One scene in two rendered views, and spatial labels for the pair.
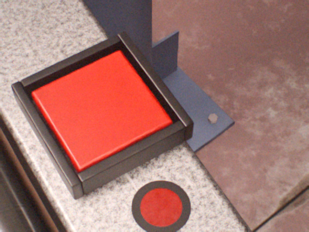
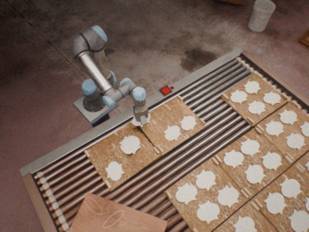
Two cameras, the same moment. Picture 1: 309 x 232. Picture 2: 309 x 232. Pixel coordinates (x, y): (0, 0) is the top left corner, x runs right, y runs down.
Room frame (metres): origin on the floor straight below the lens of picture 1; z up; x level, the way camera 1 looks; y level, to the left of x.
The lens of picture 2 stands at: (0.40, 1.34, 2.57)
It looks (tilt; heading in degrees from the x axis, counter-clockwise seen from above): 57 degrees down; 265
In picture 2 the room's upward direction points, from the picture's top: 1 degrees clockwise
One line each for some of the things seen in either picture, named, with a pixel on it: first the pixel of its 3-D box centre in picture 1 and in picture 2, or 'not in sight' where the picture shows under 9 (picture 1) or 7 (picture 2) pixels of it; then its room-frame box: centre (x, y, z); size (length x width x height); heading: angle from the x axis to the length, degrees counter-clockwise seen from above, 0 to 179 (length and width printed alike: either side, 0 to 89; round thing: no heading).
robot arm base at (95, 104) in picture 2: not in sight; (93, 98); (0.78, 0.09, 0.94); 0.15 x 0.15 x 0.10
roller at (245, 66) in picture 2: not in sight; (161, 117); (0.26, 0.27, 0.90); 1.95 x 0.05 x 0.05; 31
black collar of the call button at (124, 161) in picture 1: (101, 110); (165, 90); (0.20, 0.03, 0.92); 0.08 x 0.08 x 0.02; 31
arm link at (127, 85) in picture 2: not in sight; (127, 88); (0.49, 0.32, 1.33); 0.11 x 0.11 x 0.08; 36
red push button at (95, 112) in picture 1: (101, 112); (165, 91); (0.20, 0.03, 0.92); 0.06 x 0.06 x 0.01; 31
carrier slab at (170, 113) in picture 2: not in sight; (170, 123); (0.20, 0.35, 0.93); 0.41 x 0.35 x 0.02; 32
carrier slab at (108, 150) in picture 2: not in sight; (122, 153); (0.56, 0.57, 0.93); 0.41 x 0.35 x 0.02; 34
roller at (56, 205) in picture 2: not in sight; (173, 131); (0.18, 0.40, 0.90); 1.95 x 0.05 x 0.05; 31
